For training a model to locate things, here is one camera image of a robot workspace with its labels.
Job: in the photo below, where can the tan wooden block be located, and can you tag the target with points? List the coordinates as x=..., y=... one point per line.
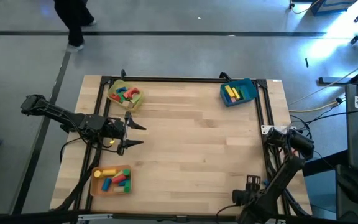
x=126, y=104

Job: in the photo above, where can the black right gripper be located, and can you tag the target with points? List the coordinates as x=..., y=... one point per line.
x=253, y=195

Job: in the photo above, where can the person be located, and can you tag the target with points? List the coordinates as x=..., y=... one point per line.
x=73, y=18

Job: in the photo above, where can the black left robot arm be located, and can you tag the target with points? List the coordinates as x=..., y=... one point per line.
x=61, y=116

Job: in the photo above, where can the blue box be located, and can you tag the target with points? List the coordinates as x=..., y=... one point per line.
x=331, y=6

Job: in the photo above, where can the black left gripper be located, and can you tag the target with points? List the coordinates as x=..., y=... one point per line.
x=118, y=130

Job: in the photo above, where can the short blue cylinder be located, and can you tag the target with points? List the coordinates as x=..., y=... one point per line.
x=123, y=183

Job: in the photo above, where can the white metal bracket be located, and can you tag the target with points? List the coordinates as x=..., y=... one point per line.
x=265, y=129

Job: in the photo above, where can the translucent yellow bin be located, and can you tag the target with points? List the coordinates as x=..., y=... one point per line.
x=112, y=88

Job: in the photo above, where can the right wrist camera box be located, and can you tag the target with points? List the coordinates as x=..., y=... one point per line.
x=239, y=196

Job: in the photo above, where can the blue bin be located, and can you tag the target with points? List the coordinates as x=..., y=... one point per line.
x=250, y=85

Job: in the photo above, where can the translucent orange tray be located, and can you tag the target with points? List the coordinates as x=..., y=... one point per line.
x=96, y=189

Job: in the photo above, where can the red block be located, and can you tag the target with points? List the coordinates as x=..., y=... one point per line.
x=115, y=97
x=131, y=92

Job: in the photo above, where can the tan cylinder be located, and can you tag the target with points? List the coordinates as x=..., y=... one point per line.
x=119, y=188

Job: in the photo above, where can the black table bracket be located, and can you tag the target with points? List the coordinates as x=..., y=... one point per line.
x=225, y=75
x=123, y=74

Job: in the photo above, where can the silver rail bracket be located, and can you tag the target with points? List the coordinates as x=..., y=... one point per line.
x=95, y=216

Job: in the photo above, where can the yellow cylinder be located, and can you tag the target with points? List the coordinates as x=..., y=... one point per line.
x=97, y=174
x=109, y=172

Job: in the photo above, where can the pale green block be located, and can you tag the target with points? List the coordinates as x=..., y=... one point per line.
x=135, y=99

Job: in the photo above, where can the red cylinder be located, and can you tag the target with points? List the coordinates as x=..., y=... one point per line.
x=119, y=179

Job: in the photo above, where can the small black floor object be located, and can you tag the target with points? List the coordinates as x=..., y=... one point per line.
x=306, y=62

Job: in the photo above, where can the blue block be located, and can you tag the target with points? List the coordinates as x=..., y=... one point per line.
x=121, y=90
x=226, y=98

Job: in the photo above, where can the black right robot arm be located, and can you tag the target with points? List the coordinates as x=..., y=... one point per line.
x=284, y=177

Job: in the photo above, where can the pink block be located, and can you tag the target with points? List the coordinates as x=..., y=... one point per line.
x=233, y=99

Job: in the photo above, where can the yellow block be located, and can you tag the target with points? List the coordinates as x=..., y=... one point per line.
x=235, y=92
x=229, y=91

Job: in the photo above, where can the black floor stand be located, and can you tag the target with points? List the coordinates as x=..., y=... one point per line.
x=334, y=81

